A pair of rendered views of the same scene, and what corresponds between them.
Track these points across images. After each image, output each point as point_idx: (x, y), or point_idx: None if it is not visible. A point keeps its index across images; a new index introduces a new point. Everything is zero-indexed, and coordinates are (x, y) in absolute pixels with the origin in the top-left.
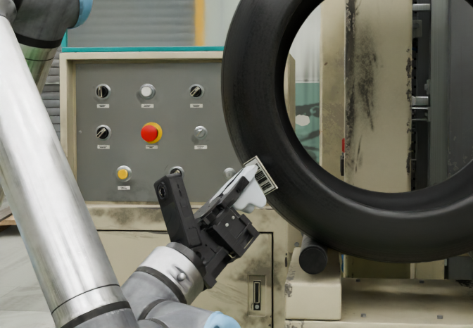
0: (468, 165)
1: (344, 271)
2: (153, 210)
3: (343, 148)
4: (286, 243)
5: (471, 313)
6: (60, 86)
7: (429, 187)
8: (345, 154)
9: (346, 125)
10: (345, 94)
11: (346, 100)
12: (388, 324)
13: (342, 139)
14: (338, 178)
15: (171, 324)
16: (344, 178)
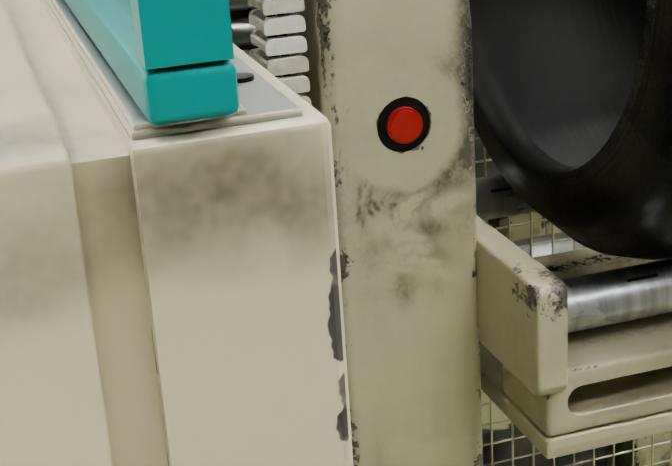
0: (491, 75)
1: (475, 385)
2: None
3: (420, 130)
4: (567, 371)
5: (656, 260)
6: (349, 441)
7: (512, 132)
8: (472, 132)
9: (471, 64)
10: None
11: (466, 3)
12: None
13: (406, 110)
14: (581, 166)
15: None
16: (432, 197)
